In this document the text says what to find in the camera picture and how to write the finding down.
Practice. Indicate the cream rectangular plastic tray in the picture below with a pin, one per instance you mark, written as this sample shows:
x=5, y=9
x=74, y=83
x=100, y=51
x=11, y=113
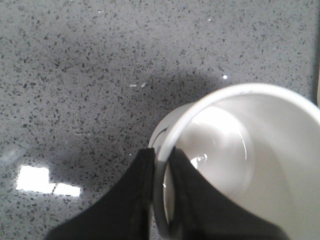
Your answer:
x=318, y=80

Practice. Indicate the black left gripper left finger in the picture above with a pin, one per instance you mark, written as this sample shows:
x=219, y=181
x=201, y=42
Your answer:
x=123, y=213

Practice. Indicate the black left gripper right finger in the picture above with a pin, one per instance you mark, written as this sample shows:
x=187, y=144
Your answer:
x=201, y=212

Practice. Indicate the white smiley face mug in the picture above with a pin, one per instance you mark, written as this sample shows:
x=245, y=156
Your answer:
x=258, y=144

